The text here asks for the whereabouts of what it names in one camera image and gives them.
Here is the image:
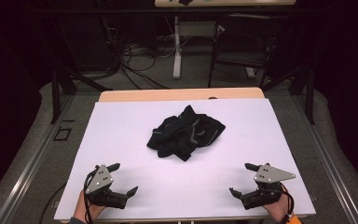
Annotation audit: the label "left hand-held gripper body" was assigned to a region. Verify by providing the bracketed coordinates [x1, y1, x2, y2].
[84, 163, 129, 210]

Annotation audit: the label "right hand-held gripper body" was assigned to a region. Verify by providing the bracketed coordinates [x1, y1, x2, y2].
[241, 162, 296, 211]

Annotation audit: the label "black shorts with grey stitching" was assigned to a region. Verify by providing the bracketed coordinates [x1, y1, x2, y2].
[146, 105, 227, 162]

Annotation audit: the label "person's right hand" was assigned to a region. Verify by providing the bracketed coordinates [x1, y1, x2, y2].
[262, 191, 294, 224]

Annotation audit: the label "person's left hand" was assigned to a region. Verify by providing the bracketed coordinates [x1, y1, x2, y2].
[73, 189, 107, 224]

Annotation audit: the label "white table mat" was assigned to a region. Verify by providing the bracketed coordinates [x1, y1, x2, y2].
[53, 97, 317, 221]

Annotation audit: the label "wooden table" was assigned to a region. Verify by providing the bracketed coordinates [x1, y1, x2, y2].
[59, 87, 308, 224]

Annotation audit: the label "black folding chair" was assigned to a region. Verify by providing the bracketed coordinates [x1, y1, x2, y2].
[207, 12, 289, 89]

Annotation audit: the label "white desk leg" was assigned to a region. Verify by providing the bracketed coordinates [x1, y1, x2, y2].
[172, 16, 183, 80]

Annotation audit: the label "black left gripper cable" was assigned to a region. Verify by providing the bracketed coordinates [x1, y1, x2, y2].
[83, 169, 96, 224]

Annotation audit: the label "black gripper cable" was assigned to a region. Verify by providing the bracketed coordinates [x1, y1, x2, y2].
[83, 169, 96, 224]
[280, 182, 295, 217]

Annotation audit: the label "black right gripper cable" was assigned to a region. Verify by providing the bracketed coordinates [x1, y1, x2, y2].
[280, 182, 295, 217]

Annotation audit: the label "black metal frame stand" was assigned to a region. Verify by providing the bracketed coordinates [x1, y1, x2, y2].
[49, 68, 110, 125]
[260, 64, 317, 125]

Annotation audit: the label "bundle of floor cables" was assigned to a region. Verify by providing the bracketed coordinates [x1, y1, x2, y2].
[117, 36, 175, 91]

